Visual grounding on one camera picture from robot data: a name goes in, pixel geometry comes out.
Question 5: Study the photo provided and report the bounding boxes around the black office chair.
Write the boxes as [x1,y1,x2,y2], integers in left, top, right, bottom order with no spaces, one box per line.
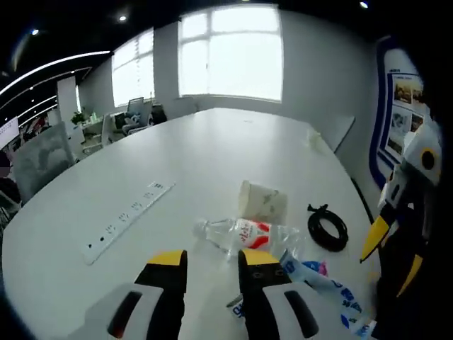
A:
[150,104,168,125]

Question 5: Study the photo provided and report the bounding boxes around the blue framed wall poster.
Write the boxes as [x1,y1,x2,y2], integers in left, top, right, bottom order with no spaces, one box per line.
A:
[369,35,435,191]

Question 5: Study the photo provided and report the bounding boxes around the crumpled white tissue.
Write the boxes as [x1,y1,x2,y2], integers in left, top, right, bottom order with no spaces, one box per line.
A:
[304,127,328,155]

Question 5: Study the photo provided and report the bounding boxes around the curved ceiling light strip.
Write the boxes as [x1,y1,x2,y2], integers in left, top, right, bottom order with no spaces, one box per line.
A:
[0,50,111,96]

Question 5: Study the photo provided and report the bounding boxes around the white chair back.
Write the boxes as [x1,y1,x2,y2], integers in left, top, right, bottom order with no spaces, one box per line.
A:
[320,115,356,153]

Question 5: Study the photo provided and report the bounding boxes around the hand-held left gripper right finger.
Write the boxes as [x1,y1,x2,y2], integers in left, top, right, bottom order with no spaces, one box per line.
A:
[237,249,350,340]

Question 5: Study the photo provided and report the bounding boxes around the white paper cup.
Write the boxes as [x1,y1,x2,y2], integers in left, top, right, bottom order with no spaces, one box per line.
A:
[237,179,289,226]

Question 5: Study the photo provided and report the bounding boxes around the bright window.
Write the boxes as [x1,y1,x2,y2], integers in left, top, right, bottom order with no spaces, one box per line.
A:
[178,5,284,103]
[111,28,156,108]

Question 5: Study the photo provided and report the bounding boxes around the black cable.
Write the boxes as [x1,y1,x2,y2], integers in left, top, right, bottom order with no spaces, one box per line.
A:
[306,203,350,253]

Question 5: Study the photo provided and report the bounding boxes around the blue white wipes packet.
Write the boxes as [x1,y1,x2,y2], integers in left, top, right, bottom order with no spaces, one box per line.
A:
[226,247,372,337]

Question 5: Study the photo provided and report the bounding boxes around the white tabletop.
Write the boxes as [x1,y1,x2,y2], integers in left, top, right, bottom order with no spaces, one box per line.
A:
[0,108,382,340]

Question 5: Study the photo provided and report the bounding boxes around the grey mesh office chair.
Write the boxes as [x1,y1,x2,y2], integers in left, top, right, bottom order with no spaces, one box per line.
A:
[12,122,77,205]

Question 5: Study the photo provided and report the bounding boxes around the white built-in power strip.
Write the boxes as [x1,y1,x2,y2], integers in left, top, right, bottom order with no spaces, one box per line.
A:
[80,181,177,266]

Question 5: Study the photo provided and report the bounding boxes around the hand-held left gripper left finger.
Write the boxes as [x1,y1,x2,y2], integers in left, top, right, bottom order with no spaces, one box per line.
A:
[67,249,188,340]

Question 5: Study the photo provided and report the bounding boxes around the wall display screen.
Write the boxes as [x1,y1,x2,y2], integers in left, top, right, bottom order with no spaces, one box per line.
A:
[0,116,21,152]

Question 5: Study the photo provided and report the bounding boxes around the clear plastic water bottle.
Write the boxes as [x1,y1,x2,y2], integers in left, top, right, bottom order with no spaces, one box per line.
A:
[193,217,305,261]

